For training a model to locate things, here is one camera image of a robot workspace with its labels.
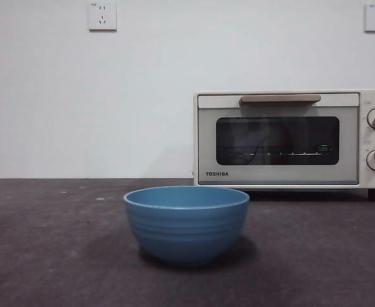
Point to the blue ribbed bowl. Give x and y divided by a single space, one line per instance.
187 230

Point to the cream Toshiba toaster oven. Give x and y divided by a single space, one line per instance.
363 179

